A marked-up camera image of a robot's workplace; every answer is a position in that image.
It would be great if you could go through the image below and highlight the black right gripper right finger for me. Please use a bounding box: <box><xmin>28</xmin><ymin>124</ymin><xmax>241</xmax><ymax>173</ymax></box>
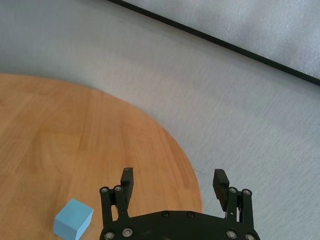
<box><xmin>211</xmin><ymin>168</ymin><xmax>256</xmax><ymax>230</ymax></box>

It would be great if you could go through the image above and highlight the black wall baseboard strip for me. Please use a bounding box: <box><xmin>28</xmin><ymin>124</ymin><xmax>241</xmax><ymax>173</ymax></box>
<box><xmin>106</xmin><ymin>0</ymin><xmax>320</xmax><ymax>87</ymax></box>

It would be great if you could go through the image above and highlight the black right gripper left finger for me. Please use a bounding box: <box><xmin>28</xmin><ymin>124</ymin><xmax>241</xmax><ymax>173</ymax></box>
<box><xmin>99</xmin><ymin>167</ymin><xmax>135</xmax><ymax>228</ymax></box>

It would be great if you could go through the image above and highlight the blue cube building block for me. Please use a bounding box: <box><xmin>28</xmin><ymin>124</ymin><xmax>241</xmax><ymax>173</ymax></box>
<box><xmin>53</xmin><ymin>198</ymin><xmax>95</xmax><ymax>240</ymax></box>

